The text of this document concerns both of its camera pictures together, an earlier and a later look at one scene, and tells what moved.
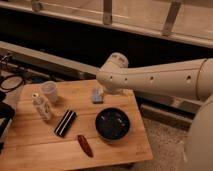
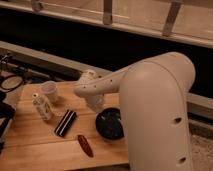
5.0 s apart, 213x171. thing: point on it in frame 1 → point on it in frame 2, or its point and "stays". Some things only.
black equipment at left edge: [6, 113] stays
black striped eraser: [65, 123] stays
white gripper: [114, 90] → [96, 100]
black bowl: [112, 124] stays
